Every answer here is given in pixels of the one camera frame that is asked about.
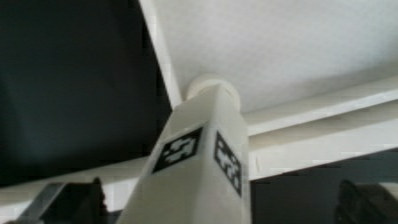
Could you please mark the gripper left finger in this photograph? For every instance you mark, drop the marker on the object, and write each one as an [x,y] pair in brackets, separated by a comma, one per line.
[68,204]

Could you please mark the white desk top tray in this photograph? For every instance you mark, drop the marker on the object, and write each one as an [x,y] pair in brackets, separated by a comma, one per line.
[100,59]

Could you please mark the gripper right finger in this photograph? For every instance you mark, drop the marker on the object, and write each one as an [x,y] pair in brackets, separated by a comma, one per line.
[367,204]

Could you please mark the white desk leg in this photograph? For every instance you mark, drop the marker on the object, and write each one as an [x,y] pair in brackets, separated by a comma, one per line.
[192,189]

